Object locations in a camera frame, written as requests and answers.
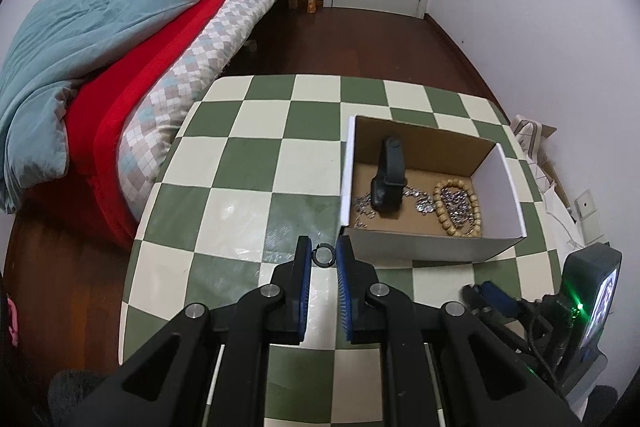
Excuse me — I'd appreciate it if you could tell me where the brown cardboard piece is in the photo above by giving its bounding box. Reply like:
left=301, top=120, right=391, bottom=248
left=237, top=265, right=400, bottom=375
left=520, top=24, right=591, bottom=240
left=530, top=121, right=571, bottom=208

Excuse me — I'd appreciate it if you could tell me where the chunky silver chain bracelet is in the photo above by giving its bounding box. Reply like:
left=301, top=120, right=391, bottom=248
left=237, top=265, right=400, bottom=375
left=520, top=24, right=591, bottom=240
left=442, top=189, right=476, bottom=228

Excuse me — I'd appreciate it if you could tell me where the cardboard box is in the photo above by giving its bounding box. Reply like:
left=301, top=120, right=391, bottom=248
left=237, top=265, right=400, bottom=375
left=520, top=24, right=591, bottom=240
left=340, top=114, right=527, bottom=264

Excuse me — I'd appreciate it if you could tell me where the grey wall socket plate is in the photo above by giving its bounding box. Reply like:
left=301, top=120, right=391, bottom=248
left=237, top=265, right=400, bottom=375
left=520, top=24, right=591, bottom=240
left=581, top=213, right=608, bottom=245

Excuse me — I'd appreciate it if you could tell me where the wooden bead bracelet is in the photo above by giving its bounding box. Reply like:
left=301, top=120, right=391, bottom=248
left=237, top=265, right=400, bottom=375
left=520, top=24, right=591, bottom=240
left=432, top=178, right=485, bottom=238

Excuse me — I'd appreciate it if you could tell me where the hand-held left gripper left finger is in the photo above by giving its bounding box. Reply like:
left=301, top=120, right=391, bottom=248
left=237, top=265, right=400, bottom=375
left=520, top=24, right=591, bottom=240
left=75, top=236, right=313, bottom=427

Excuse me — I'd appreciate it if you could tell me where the patterned beige fabric bag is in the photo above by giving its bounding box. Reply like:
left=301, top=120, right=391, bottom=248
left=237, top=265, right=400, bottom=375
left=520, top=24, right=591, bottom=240
left=509, top=114, right=546, bottom=165

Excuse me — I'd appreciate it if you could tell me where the silver crystal link bracelet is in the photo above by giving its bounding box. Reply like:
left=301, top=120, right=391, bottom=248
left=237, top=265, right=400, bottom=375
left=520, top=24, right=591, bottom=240
left=402, top=187, right=437, bottom=215

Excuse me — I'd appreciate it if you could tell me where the white cable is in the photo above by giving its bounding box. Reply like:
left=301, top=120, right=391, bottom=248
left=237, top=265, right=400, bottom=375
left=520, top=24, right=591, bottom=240
left=544, top=194, right=583, bottom=253

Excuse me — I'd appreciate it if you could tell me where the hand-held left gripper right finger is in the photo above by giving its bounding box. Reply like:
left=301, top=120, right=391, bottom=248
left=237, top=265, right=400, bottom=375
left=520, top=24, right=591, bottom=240
left=336, top=237, right=587, bottom=427

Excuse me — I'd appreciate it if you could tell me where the green white checkered tablecloth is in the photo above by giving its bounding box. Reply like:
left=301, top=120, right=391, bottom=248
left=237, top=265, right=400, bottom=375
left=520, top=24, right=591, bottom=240
left=119, top=74, right=582, bottom=427

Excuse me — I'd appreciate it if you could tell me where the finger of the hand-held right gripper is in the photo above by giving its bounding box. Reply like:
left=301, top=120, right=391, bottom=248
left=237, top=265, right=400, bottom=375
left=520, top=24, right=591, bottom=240
left=460, top=281, right=528, bottom=325

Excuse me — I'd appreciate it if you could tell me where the thin silver necklace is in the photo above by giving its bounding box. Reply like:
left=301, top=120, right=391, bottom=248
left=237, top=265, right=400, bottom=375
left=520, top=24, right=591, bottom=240
left=352, top=192, right=382, bottom=229

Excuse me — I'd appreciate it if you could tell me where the black smart band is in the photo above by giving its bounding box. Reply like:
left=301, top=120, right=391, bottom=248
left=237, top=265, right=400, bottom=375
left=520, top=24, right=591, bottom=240
left=370, top=136, right=407, bottom=212

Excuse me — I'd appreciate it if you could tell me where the grey wall switch plate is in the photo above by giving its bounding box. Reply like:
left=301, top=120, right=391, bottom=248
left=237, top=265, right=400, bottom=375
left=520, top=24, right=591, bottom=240
left=571, top=189, right=598, bottom=220

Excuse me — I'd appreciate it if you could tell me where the bed with blue blanket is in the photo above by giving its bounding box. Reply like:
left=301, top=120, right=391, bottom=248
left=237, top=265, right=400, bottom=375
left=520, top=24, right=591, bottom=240
left=20, top=0, right=292, bottom=249
left=0, top=0, right=308, bottom=214

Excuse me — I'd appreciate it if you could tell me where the pink object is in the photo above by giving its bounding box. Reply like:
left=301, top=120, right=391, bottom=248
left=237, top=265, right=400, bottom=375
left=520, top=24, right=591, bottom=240
left=6, top=297, right=22, bottom=348

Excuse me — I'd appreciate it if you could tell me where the diamond pattern bed sheet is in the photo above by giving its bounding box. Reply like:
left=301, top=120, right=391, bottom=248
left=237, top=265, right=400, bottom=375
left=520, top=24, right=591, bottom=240
left=116, top=0, right=297, bottom=222

